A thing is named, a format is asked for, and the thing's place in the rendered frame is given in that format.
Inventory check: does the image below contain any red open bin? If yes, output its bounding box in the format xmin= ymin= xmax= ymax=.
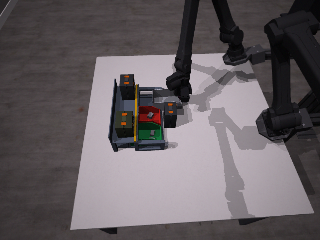
xmin=138 ymin=106 xmax=162 ymax=126

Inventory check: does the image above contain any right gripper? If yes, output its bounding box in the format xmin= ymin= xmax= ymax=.
xmin=174 ymin=84 xmax=193 ymax=101

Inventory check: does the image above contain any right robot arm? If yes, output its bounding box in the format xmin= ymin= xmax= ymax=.
xmin=166 ymin=0 xmax=247 ymax=103

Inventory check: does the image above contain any dark grey metal rack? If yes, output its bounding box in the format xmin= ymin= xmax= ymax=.
xmin=108 ymin=79 xmax=169 ymax=152

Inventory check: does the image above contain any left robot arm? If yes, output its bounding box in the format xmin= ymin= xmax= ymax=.
xmin=262 ymin=10 xmax=320 ymax=137

